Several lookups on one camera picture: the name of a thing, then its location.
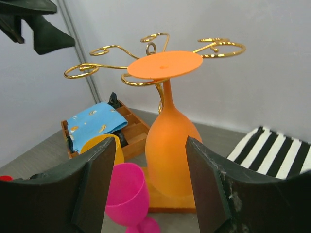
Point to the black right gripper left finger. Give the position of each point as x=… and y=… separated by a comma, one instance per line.
x=68, y=198

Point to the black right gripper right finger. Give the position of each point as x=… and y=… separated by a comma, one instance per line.
x=232, y=199

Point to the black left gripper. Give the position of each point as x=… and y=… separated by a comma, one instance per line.
x=47, y=38

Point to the orange plastic wine glass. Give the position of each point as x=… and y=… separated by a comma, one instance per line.
x=165, y=144

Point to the gold wire glass rack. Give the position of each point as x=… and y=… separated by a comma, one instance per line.
x=220, y=48

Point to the pink plastic wine glass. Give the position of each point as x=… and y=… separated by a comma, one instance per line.
x=128, y=200

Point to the red plastic wine glass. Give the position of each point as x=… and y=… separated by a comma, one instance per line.
x=6, y=178

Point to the black white striped cloth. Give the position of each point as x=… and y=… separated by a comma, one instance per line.
x=272, y=153

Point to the black item in tray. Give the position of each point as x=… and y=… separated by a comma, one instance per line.
x=121, y=136

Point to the blue patterned cloth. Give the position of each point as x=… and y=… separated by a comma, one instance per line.
x=96, y=120

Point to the wooden compartment tray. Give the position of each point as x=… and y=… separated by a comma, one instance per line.
x=135, y=133

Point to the dark patterned cloth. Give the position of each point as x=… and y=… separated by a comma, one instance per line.
x=113, y=101

